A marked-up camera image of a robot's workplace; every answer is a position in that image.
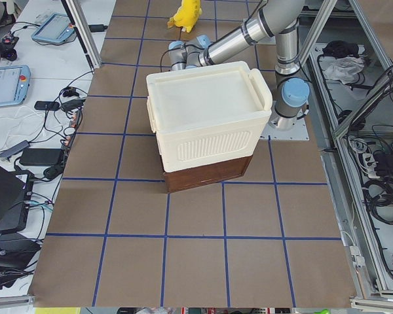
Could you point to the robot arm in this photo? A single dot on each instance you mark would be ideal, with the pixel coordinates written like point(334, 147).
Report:
point(276, 19)

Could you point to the dark wooden drawer cabinet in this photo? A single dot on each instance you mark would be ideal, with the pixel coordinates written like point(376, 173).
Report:
point(204, 175)

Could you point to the cream plastic storage box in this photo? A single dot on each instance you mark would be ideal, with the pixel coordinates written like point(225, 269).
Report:
point(206, 115)

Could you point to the yellow plush toy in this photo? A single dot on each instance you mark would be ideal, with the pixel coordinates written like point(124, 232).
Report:
point(186, 15)

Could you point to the black power adapter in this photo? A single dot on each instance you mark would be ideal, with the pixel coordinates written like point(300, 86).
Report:
point(40, 156)

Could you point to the far teach pendant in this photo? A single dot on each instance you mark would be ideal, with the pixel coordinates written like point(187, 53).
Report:
point(56, 29)

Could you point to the teach pendant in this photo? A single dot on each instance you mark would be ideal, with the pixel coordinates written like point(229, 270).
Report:
point(56, 29)
point(14, 84)

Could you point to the black laptop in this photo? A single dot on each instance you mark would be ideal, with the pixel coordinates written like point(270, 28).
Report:
point(15, 192)

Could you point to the near teach pendant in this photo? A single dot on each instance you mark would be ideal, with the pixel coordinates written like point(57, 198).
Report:
point(14, 84)

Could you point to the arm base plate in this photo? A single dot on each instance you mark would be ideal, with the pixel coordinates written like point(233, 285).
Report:
point(279, 128)

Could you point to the aluminium frame post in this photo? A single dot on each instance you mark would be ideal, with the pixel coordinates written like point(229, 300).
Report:
point(77, 18)

